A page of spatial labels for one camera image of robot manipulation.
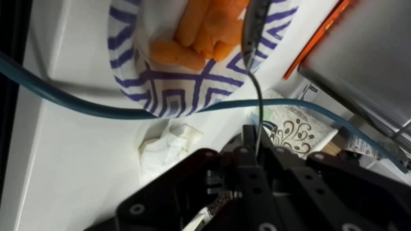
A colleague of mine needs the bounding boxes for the orange carrot pieces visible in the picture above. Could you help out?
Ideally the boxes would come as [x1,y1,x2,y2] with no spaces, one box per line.
[149,0,250,71]

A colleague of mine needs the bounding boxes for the crumpled white napkin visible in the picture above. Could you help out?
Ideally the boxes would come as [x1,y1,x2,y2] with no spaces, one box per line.
[139,124,203,167]

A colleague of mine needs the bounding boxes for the patterned paper cup by kettle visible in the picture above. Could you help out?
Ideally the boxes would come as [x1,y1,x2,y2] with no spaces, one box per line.
[263,106,338,158]

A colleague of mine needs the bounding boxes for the purple patterned paper plate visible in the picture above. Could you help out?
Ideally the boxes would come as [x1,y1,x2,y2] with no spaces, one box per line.
[106,0,300,120]

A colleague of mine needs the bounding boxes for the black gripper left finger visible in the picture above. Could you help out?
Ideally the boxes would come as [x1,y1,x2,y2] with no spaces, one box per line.
[83,149,240,231]

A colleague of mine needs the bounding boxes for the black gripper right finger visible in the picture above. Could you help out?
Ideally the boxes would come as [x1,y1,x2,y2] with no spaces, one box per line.
[239,125,411,231]

